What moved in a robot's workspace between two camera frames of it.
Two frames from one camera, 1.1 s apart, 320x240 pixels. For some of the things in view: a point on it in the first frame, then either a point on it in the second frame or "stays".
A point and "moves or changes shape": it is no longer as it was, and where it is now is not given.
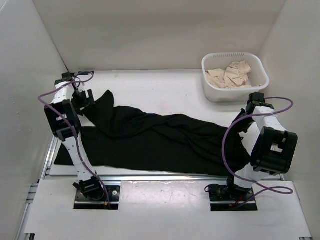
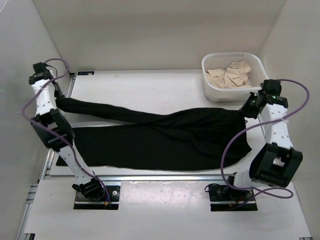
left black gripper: (87, 101) -> (60, 95)
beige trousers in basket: (235, 75) stays
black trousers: (114, 136) moves or changes shape
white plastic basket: (230, 77) stays
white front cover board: (164, 210) stays
